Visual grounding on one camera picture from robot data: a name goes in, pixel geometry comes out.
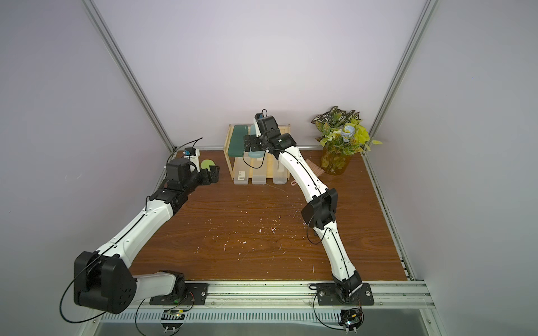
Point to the pink hand brush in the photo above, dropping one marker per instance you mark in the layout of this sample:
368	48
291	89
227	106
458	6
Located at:
313	168

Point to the right small circuit board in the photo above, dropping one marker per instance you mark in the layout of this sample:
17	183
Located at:
351	319

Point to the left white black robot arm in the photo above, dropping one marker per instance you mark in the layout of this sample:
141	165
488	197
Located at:
103	280

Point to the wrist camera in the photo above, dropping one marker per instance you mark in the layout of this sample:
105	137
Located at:
257	117
192	154

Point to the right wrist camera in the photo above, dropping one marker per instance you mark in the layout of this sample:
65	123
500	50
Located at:
257	117

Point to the aluminium front rail frame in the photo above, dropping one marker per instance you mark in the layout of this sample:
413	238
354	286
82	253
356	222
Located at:
281	308

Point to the artificial plant in glass vase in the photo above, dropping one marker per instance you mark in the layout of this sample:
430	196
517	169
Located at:
341	137

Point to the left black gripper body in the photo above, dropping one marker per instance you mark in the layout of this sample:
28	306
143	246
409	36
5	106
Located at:
200	179

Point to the wooden two-tier shelf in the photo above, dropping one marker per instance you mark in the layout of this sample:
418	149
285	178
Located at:
230	161

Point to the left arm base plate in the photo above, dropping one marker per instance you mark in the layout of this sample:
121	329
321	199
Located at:
191	293

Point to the light teal pencil case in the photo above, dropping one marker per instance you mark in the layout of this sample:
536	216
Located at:
255	149

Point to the small circuit board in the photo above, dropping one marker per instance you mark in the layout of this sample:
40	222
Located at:
172	320
351	319

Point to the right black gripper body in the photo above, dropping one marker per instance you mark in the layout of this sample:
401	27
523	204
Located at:
252	143

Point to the clear pencil case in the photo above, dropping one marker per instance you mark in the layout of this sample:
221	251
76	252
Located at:
240	172
280	174
259	171

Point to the dark green pencil case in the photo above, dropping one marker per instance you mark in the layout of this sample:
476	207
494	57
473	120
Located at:
236	147

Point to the left small circuit board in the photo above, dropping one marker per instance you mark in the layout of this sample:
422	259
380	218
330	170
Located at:
172	320

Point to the green shovel wooden handle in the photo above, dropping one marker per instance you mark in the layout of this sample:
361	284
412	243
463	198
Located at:
207	164

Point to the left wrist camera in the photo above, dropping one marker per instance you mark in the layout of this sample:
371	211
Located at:
192	154

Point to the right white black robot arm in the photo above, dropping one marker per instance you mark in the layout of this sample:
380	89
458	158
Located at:
319	213

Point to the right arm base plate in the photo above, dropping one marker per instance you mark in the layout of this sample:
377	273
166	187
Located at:
329	295

